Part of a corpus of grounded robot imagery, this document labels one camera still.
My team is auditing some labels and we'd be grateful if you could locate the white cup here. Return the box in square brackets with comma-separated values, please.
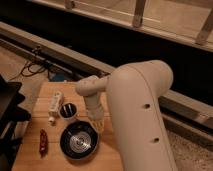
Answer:
[59, 103, 77, 123]

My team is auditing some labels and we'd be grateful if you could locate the black chair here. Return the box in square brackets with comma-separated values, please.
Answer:
[0, 75, 31, 171]

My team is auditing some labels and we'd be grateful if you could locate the black cable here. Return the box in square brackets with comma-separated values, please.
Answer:
[9, 59, 51, 82]

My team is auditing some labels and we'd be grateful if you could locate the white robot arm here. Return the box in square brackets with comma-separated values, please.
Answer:
[76, 60, 178, 171]

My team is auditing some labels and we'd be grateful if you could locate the white tube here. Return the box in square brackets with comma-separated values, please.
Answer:
[48, 91, 64, 125]

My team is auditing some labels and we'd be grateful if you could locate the blue object on floor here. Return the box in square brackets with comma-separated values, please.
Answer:
[49, 74, 66, 82]

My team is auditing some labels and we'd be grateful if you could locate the dark ceramic bowl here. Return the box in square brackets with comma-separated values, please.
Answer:
[60, 121, 99, 160]

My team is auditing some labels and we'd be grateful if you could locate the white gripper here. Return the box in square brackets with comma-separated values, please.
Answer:
[87, 106, 104, 133]

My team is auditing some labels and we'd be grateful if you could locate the red pocket knife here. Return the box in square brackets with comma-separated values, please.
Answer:
[39, 129, 48, 156]

